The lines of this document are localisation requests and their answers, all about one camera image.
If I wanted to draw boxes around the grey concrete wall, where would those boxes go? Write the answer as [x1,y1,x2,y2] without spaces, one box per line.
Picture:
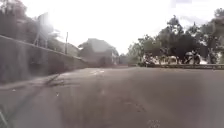
[0,34,88,85]

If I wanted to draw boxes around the pole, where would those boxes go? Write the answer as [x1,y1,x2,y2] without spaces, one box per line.
[64,31,69,56]

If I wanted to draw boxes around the group of dark trees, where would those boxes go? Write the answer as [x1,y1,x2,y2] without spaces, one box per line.
[125,7,224,66]

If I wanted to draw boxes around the trees behind concrete wall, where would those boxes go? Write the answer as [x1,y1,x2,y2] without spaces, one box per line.
[0,0,64,51]

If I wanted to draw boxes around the grey asphalt road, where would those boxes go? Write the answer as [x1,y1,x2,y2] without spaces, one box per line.
[0,66,224,128]

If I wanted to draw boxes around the building with pitched roof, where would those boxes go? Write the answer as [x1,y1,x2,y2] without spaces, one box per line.
[77,37,120,67]

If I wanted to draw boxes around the low kerb wall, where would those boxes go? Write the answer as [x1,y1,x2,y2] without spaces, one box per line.
[138,63,224,71]

